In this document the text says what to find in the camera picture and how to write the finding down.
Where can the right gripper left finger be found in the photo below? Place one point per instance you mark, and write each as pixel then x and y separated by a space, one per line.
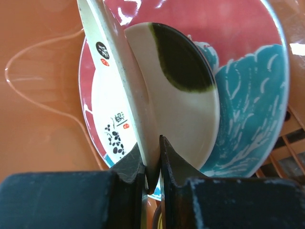
pixel 111 199

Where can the yellow patterned plate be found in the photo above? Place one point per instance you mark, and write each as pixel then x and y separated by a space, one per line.
pixel 157 221

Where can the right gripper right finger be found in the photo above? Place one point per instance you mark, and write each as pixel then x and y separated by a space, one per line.
pixel 191 200

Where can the red and teal plate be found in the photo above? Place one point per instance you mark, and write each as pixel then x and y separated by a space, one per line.
pixel 244 45

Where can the orange plastic dish bin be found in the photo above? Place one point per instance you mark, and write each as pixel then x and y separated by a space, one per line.
pixel 42 126

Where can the cream plate black mark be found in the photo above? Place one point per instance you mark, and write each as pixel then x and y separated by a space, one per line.
pixel 181 86

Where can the cream plate small motifs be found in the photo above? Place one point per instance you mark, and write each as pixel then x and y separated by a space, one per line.
pixel 121 107

